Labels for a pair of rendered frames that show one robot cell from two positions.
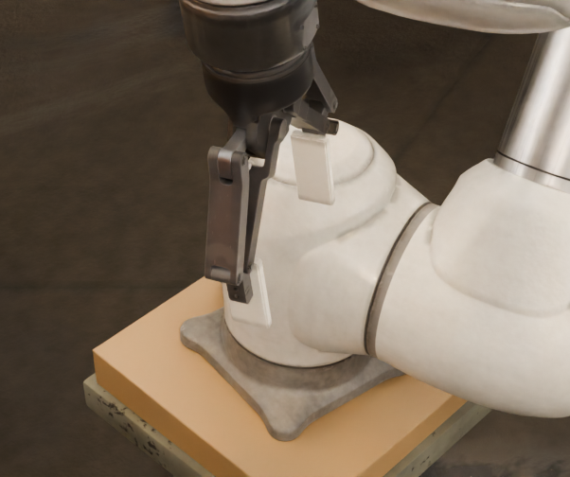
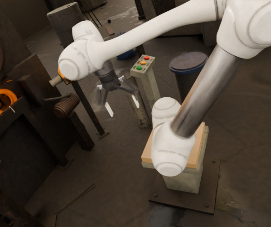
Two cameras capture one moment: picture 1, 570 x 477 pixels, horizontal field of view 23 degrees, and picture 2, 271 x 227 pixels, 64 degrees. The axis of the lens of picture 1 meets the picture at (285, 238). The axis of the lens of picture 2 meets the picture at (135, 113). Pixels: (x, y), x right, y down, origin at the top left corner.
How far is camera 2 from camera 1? 1.13 m
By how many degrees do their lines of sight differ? 62
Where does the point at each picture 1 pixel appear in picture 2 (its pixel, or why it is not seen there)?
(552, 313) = (155, 149)
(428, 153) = not seen: outside the picture
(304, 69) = (104, 78)
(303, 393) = not seen: hidden behind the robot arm
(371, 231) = (158, 120)
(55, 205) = (231, 109)
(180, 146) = (264, 111)
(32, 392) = not seen: hidden behind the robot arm
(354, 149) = (165, 105)
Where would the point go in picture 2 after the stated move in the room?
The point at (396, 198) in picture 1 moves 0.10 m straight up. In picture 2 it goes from (168, 118) to (163, 101)
